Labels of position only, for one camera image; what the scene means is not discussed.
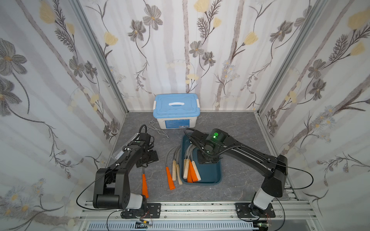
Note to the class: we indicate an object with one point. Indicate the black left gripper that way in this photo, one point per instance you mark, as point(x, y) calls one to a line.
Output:
point(149, 157)

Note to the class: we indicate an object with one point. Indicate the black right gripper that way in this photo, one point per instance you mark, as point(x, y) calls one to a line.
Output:
point(206, 156)

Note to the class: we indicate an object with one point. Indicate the thin orange handle sickle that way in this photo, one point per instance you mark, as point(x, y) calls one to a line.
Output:
point(191, 166)

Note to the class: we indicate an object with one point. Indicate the wooden handle sickle group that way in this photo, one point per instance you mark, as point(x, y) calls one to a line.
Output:
point(185, 158)

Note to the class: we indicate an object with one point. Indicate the orange handle sickle group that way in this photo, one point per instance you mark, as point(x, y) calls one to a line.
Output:
point(189, 179)

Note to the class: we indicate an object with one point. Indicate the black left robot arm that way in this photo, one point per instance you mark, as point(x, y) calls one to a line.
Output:
point(112, 187)

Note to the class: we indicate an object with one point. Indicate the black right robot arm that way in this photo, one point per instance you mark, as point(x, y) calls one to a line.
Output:
point(273, 169)

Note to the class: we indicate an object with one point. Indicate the teal plastic storage bin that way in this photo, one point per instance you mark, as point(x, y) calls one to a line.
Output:
point(211, 174)

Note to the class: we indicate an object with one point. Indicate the white storage box blue lid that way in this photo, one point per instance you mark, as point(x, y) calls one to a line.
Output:
point(176, 111)

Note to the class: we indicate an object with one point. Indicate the bagged blue face masks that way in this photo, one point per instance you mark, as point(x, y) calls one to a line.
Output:
point(130, 144)

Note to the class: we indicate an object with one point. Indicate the wooden handle sickle beside bin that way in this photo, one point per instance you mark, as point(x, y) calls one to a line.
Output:
point(178, 173)

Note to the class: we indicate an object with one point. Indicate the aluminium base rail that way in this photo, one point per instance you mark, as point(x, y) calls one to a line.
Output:
point(291, 215)

